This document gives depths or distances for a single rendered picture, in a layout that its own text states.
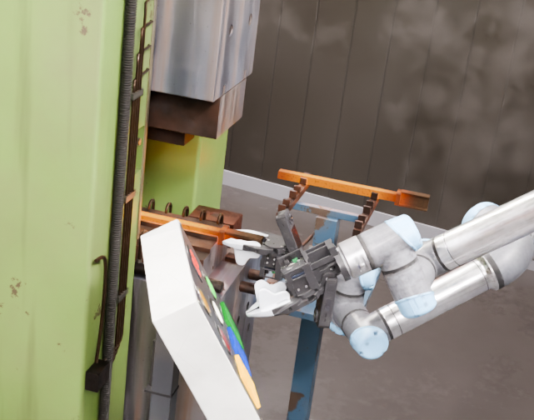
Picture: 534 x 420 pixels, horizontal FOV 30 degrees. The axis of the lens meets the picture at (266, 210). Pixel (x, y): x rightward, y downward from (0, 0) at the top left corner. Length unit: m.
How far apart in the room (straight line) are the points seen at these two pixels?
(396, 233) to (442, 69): 3.11
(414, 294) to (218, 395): 0.46
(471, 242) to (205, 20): 0.70
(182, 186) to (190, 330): 1.03
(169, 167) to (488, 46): 2.58
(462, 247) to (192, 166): 0.86
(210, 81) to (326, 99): 3.13
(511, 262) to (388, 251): 0.46
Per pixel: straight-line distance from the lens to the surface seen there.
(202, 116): 2.16
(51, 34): 1.90
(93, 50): 1.86
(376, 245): 1.90
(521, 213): 1.98
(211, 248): 2.31
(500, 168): 5.01
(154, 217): 2.41
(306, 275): 1.89
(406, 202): 2.87
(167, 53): 2.10
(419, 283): 1.94
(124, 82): 1.95
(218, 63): 2.08
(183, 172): 2.60
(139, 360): 2.40
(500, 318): 4.54
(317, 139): 5.26
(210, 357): 1.66
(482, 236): 2.00
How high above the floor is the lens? 1.94
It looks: 22 degrees down
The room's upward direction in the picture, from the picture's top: 7 degrees clockwise
